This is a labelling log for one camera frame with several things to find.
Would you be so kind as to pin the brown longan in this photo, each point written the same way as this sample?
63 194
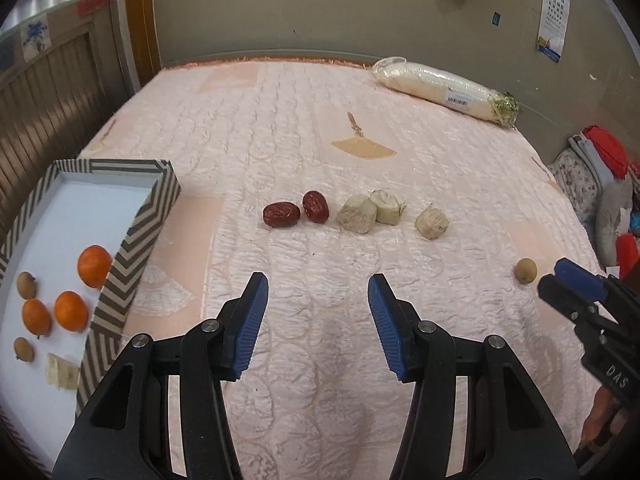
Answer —
26 284
526 271
23 349

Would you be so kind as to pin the wrapped white radish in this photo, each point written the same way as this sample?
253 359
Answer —
440 85

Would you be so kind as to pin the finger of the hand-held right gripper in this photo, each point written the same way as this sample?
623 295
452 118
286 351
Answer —
562 297
575 276

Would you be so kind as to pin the grey folded cloth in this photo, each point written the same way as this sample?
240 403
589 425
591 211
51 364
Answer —
590 160

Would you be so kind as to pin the blue flower sticker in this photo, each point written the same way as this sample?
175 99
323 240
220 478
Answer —
35 35

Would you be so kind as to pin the wooden door frame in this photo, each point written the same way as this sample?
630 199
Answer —
145 20

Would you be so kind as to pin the orange mandarin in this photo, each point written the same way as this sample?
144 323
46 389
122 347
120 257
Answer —
94 266
36 317
70 311

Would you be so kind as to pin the red date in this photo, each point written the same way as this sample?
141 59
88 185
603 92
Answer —
281 214
315 206

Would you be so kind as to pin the person's right hand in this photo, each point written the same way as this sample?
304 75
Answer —
602 422

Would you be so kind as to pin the striped cardboard box tray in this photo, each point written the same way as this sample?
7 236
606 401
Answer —
90 210

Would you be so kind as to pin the pink quilted bedspread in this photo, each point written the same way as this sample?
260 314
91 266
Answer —
300 135

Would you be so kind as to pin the eye chart poster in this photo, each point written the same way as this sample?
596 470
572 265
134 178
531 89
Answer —
554 10

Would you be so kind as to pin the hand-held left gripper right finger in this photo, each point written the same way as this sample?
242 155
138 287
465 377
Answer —
387 330

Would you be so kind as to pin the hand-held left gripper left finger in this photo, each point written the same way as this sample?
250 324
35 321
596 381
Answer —
247 330

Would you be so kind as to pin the ribbed metal door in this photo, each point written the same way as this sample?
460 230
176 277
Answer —
55 100

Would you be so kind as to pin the red paper strip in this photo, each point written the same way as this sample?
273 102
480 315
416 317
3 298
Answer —
92 2

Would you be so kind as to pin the red cloth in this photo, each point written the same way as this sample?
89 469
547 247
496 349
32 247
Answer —
607 150

